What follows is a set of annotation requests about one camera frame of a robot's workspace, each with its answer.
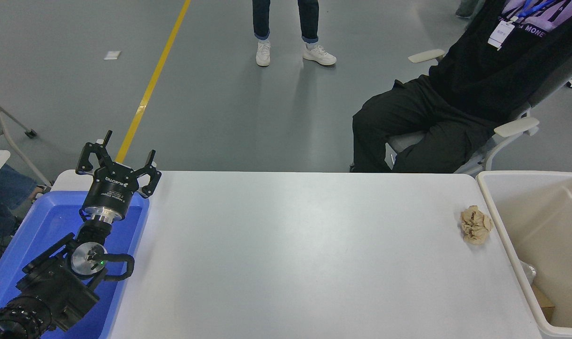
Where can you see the large pale plastic bin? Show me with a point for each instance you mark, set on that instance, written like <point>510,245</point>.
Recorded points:
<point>540,221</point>

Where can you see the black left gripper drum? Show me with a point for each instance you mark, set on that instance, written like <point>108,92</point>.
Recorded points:
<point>111,190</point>

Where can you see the white paper scrap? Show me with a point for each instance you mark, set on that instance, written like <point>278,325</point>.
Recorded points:
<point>112,54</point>

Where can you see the person in blue trousers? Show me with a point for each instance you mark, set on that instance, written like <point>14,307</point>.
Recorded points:
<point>8,186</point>

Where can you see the grey white office chair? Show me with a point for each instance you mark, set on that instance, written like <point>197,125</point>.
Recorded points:
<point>422,56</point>

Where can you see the grey metal chair frame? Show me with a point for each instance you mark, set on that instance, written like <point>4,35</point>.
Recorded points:
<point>30,133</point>

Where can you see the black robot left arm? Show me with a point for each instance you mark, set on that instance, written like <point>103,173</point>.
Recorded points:
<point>55,282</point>

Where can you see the white name badge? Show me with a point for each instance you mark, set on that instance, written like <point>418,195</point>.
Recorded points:
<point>500,35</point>

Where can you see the seated person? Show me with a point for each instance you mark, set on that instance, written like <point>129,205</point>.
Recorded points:
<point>455,94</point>

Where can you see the standing person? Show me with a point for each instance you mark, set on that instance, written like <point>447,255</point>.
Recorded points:
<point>262,23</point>

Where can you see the person passing behind chair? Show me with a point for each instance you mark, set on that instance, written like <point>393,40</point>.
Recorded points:
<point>467,8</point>

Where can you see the blue plastic tray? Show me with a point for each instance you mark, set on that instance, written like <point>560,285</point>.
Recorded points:
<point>45,221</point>

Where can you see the crumpled tan paper ball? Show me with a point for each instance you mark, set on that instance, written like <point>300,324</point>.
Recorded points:
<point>476,225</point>

